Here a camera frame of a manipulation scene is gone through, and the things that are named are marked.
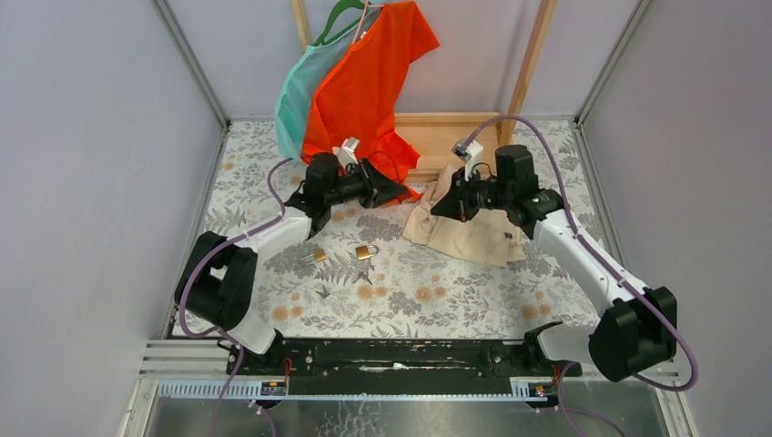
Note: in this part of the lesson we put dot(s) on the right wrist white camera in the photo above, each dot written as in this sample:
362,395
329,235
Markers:
471,153

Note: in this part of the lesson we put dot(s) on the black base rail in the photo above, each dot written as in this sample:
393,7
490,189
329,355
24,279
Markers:
405,368

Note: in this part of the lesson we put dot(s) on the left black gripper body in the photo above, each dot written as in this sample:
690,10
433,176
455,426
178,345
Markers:
354,187

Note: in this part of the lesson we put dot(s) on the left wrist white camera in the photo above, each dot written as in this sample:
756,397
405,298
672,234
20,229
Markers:
346,153

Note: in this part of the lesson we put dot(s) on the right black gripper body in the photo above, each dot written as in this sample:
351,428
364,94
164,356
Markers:
485,195

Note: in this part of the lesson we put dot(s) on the teal t-shirt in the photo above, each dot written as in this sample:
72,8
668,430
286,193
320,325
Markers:
321,54

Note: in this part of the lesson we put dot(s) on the wrist white camera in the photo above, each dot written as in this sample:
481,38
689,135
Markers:
346,153
471,153

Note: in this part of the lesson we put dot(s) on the wooden clothes rack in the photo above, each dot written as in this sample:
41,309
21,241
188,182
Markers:
432,134

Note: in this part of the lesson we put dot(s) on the small silver keys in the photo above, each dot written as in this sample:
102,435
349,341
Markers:
324,293
365,275

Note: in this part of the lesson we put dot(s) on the pink clothes hanger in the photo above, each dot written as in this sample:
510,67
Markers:
358,28

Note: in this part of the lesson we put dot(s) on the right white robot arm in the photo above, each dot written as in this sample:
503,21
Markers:
633,333

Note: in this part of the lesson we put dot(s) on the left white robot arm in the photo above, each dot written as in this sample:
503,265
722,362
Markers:
218,281

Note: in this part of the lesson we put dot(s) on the orange t-shirt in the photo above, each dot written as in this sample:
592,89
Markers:
357,98

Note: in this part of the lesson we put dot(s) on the brass padlock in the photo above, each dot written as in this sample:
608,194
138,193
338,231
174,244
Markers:
316,256
366,252

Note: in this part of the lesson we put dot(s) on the floral table mat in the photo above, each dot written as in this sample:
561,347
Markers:
417,291

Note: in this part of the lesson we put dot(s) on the beige crumpled cloth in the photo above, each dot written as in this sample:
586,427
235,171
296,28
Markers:
488,238

